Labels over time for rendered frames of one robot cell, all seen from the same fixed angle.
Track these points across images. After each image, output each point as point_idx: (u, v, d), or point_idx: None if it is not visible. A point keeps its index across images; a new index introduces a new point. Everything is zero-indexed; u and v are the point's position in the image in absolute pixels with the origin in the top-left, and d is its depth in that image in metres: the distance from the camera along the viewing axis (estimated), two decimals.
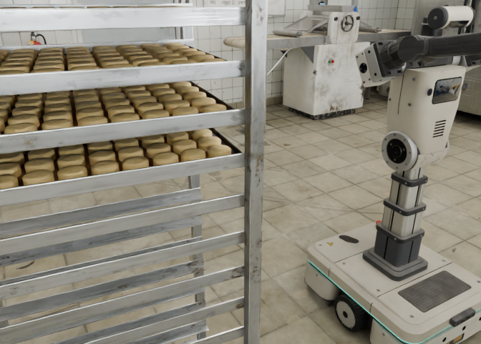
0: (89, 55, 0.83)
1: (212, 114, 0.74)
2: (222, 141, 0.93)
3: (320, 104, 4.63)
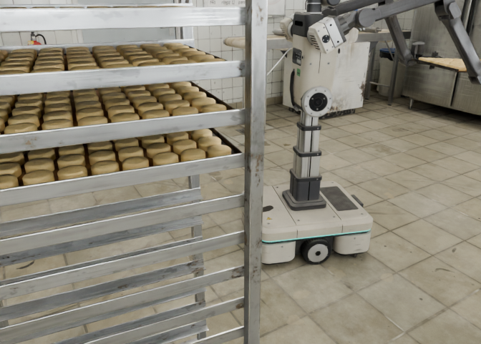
0: (89, 55, 0.83)
1: (212, 114, 0.74)
2: (222, 141, 0.93)
3: None
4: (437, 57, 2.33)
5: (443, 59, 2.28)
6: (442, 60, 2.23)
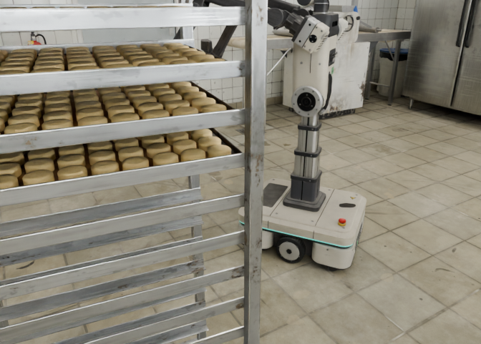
0: (89, 55, 0.83)
1: (212, 114, 0.74)
2: (222, 141, 0.93)
3: None
4: None
5: None
6: None
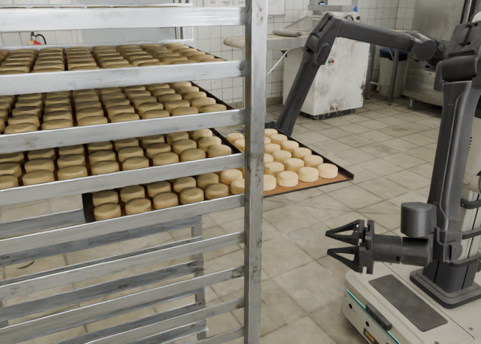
0: (89, 55, 0.83)
1: (212, 114, 0.74)
2: (222, 141, 0.93)
3: (320, 104, 4.63)
4: (293, 177, 0.91)
5: (282, 169, 0.96)
6: (287, 159, 1.01)
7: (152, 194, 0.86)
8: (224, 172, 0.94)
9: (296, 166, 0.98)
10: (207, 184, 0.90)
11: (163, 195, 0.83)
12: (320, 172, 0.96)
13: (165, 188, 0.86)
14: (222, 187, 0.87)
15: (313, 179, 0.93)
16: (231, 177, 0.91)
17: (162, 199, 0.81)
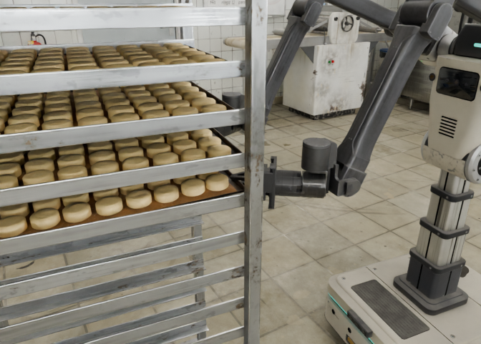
0: (89, 55, 0.83)
1: (212, 114, 0.74)
2: (222, 141, 0.93)
3: (320, 104, 4.63)
4: (170, 192, 0.80)
5: (166, 182, 0.86)
6: None
7: (3, 217, 0.76)
8: None
9: (184, 178, 0.87)
10: (71, 203, 0.79)
11: (9, 219, 0.73)
12: (207, 184, 0.85)
13: (18, 210, 0.76)
14: (83, 206, 0.76)
15: (195, 193, 0.82)
16: (101, 194, 0.81)
17: (3, 225, 0.71)
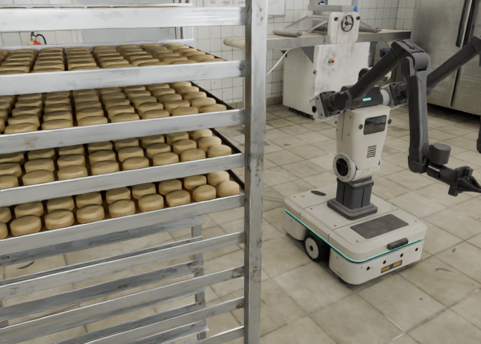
0: (89, 55, 0.83)
1: (212, 114, 0.74)
2: (222, 141, 0.93)
3: None
4: (182, 197, 0.82)
5: (177, 187, 0.87)
6: (189, 175, 0.92)
7: (18, 217, 0.77)
8: (109, 191, 0.85)
9: (195, 184, 0.89)
10: (85, 204, 0.81)
11: (24, 219, 0.74)
12: (218, 192, 0.86)
13: (33, 210, 0.77)
14: (96, 208, 0.78)
15: (207, 199, 0.84)
16: (114, 197, 0.82)
17: (18, 224, 0.72)
